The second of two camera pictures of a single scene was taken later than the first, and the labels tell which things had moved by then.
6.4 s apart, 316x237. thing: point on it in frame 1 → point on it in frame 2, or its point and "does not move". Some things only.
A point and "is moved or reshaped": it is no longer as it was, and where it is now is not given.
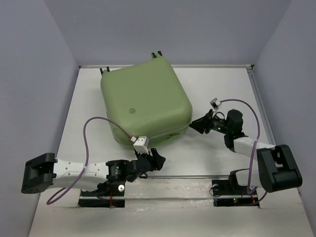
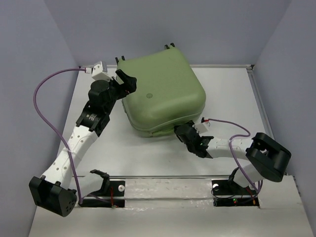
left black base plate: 109,194 does not move
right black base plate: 227,193 does not move
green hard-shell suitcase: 148,98 is moved or reshaped
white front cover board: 173,207 does not move
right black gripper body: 219,125 → 190,123
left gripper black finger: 158,160 → 129,83
